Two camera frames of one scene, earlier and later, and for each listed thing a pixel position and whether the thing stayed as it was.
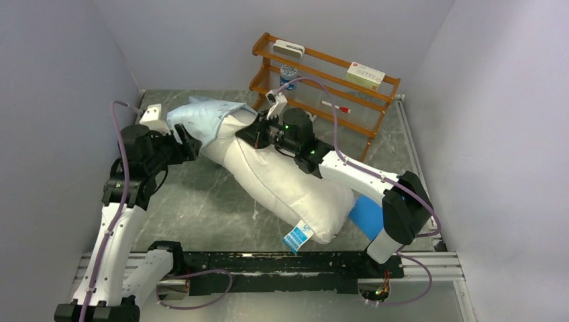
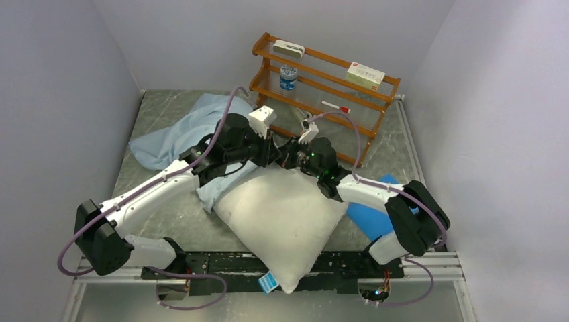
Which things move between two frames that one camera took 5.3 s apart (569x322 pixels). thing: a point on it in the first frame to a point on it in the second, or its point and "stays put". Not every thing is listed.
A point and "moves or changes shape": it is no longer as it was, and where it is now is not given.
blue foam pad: x=367 y=215 stays put
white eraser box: x=288 y=49 stays put
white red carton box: x=364 y=76 stays put
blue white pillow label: x=298 y=236 to x=268 y=282
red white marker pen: x=342 y=109 stays put
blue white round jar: x=288 y=73 stays put
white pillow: x=282 y=188 moves or changes shape
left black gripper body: x=176 y=153 to x=263 y=148
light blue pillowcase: x=202 y=117 moves or changes shape
